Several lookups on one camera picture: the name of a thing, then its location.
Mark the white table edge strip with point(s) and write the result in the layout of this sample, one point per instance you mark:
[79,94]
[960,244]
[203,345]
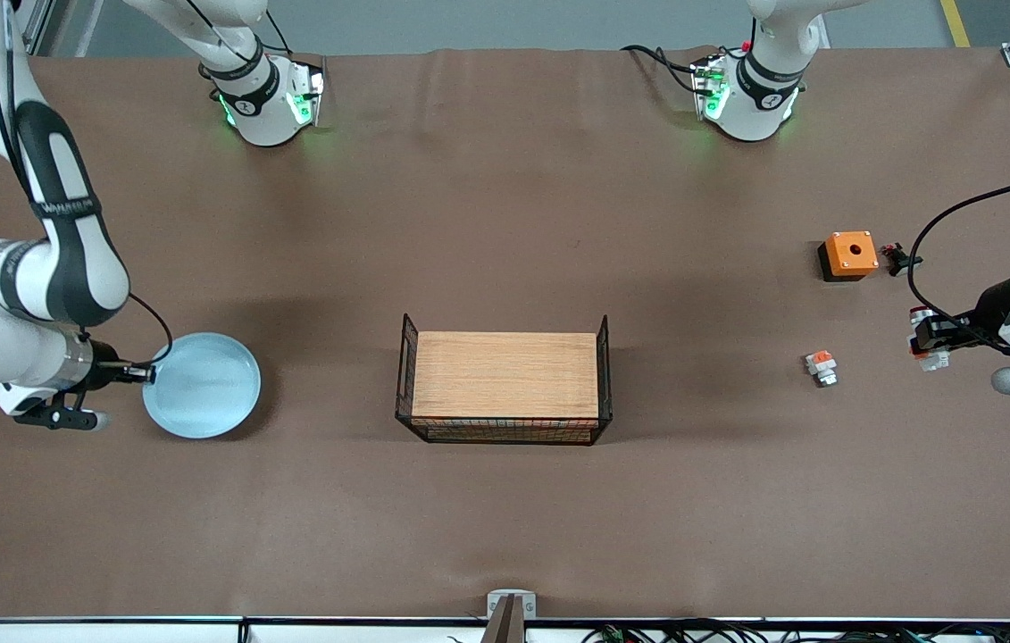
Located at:
[112,630]

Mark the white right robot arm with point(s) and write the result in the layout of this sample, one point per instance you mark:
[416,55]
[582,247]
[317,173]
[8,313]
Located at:
[67,259]

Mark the brown wedge post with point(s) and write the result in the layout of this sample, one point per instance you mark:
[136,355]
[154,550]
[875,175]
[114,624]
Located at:
[504,625]

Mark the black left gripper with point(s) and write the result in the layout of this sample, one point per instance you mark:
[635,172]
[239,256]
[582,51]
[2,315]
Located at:
[992,311]

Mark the small black red switch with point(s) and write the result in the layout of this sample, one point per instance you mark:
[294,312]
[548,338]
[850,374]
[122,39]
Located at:
[897,260]

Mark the white orange switch module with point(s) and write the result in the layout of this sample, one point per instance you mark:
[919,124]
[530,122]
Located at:
[822,366]

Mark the white red-capped push button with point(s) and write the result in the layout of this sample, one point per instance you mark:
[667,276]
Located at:
[935,361]

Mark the metal table edge bracket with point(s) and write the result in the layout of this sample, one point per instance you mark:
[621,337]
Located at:
[494,607]

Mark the wooden board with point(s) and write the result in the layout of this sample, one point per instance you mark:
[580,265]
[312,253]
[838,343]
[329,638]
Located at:
[504,375]

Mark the light blue plate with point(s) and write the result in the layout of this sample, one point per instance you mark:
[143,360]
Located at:
[201,386]

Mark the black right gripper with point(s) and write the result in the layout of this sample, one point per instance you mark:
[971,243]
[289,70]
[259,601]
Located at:
[101,373]

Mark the orange button enclosure box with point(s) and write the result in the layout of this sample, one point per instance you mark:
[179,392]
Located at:
[839,259]

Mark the brown table cover sheet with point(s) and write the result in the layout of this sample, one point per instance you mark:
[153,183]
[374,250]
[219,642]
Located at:
[504,223]

